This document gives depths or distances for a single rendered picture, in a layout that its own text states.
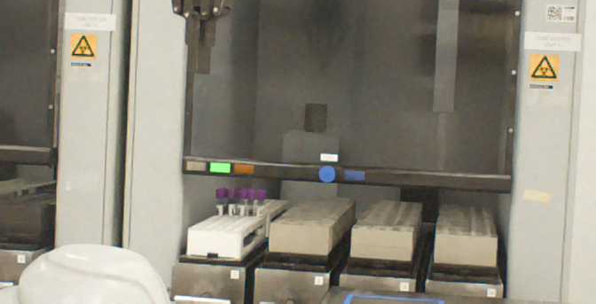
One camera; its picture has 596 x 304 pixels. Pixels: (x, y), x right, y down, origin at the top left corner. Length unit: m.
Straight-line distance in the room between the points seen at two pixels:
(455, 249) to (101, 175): 0.68
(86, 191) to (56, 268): 1.16
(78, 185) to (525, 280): 0.86
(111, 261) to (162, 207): 1.12
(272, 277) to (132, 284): 1.02
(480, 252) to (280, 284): 0.37
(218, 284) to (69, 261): 1.03
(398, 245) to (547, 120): 0.35
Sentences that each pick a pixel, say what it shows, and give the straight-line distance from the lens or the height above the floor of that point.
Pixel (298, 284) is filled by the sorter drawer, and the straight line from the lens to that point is 2.09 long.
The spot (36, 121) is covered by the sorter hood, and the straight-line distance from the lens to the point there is 2.26.
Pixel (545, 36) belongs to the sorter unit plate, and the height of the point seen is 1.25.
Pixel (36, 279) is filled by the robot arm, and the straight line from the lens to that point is 1.11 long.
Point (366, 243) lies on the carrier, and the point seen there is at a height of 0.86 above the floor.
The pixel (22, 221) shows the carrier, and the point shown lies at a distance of 2.29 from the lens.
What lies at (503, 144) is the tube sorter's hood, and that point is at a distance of 2.12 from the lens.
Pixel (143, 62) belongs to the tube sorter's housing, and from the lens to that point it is 2.21.
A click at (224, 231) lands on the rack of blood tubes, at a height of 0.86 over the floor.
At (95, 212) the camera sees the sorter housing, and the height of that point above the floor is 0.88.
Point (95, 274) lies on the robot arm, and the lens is 1.09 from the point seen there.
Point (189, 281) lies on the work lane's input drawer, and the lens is 2.13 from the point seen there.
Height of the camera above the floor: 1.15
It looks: 3 degrees down
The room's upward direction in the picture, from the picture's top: 3 degrees clockwise
